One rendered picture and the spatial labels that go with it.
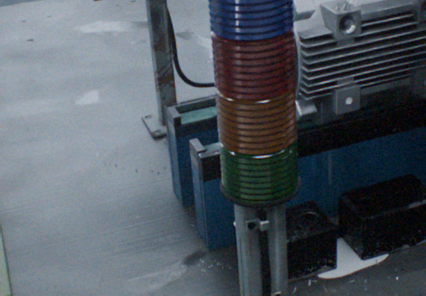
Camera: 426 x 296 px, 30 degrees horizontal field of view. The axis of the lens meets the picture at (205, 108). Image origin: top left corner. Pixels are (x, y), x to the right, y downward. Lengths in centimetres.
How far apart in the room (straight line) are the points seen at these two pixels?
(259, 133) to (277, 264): 14
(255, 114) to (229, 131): 3
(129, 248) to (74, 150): 27
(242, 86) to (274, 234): 15
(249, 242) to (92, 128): 64
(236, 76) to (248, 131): 4
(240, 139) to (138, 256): 40
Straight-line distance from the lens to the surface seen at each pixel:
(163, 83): 118
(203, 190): 90
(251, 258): 66
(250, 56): 55
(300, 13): 85
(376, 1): 91
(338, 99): 89
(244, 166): 60
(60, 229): 103
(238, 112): 57
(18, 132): 127
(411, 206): 92
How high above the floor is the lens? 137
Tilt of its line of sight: 27 degrees down
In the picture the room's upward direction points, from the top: 5 degrees counter-clockwise
